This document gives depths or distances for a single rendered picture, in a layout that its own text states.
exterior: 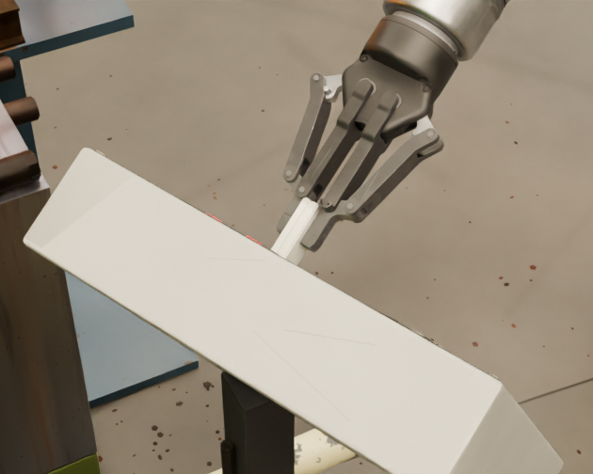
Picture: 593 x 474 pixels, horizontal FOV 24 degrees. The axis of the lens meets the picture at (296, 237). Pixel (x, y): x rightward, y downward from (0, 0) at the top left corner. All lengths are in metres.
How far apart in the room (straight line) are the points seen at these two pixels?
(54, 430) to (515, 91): 1.54
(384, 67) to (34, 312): 0.51
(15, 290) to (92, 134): 1.37
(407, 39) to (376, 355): 0.36
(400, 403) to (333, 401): 0.04
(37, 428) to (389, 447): 0.83
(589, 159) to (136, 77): 0.95
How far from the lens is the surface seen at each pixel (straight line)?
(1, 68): 1.55
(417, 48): 1.12
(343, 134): 1.13
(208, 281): 0.88
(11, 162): 1.33
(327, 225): 1.11
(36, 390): 1.55
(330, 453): 1.47
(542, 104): 2.86
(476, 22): 1.14
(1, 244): 1.38
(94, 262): 0.92
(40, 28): 1.80
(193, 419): 2.28
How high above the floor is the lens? 1.84
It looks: 46 degrees down
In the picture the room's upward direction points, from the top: straight up
